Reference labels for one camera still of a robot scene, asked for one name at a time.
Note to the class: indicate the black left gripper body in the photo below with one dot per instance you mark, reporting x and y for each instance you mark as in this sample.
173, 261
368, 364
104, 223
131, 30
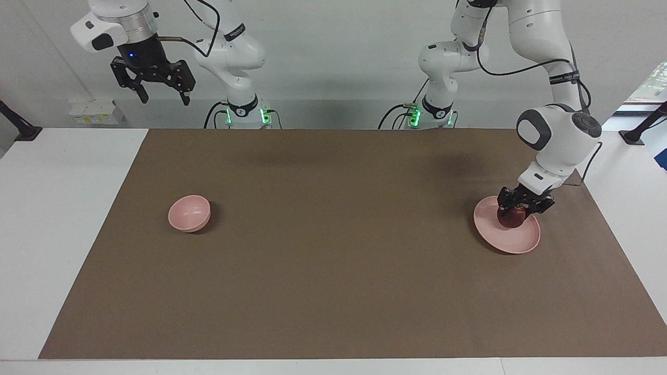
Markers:
529, 198

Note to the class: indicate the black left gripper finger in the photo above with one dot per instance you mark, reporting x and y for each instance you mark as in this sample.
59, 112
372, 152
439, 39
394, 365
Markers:
539, 209
505, 199

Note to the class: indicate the pink bowl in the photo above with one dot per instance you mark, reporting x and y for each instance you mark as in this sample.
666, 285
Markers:
188, 212

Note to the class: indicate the dark red apple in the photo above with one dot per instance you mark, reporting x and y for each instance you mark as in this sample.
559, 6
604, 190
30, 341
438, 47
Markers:
511, 219

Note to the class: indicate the brown table mat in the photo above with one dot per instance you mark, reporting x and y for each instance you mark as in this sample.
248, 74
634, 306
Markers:
333, 250

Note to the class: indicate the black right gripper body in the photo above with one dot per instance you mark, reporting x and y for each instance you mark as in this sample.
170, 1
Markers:
148, 60

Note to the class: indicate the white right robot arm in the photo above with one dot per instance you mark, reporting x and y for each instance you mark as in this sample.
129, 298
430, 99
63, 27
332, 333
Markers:
237, 52

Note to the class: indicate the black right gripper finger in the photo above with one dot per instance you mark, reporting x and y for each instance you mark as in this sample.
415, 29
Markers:
183, 78
125, 73

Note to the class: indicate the blue object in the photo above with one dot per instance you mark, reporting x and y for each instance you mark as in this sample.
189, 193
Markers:
662, 160

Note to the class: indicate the black stand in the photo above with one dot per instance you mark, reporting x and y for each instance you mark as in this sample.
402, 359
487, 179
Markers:
21, 129
638, 133

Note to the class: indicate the pink plate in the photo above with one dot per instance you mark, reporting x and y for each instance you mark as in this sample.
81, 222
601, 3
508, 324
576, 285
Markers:
513, 240

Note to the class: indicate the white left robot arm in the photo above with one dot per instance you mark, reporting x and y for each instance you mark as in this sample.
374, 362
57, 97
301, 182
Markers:
557, 138

